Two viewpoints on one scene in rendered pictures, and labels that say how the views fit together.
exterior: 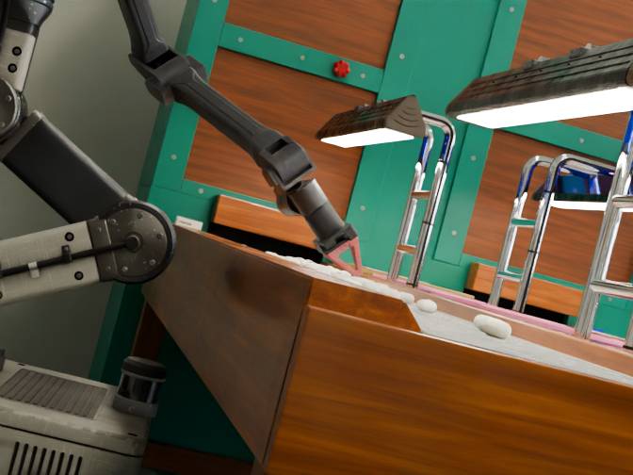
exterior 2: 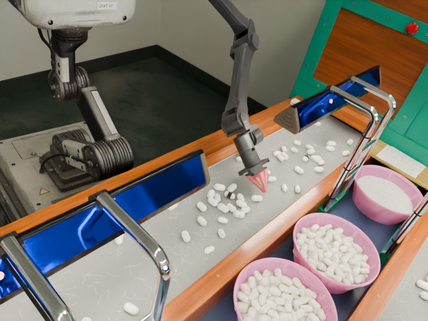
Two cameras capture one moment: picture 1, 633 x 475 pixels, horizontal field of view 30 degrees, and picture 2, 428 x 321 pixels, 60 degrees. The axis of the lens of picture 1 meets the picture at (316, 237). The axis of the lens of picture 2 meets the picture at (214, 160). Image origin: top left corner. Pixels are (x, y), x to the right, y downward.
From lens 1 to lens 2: 1.75 m
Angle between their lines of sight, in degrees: 57
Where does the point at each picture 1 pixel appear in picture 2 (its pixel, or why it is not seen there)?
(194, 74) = (242, 49)
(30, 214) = not seen: hidden behind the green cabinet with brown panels
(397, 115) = (281, 116)
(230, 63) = (346, 17)
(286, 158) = (228, 121)
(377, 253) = (407, 143)
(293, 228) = (353, 119)
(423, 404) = not seen: outside the picture
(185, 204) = (309, 90)
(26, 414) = not seen: hidden behind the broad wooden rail
